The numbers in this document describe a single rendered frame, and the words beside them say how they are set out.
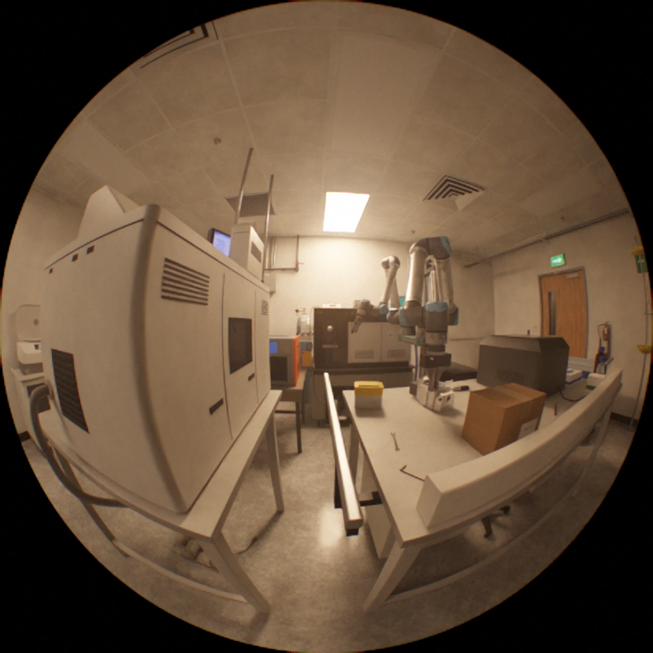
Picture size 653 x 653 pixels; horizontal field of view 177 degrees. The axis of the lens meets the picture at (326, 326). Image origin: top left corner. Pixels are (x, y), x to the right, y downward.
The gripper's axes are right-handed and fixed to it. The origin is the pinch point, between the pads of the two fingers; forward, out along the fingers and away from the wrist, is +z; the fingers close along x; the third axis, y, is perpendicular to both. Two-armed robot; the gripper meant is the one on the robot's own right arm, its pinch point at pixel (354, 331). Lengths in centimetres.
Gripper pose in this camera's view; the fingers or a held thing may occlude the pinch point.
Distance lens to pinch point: 203.6
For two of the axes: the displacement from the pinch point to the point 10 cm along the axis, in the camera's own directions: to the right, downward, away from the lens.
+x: -1.3, 1.0, 9.9
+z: -3.9, 9.1, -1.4
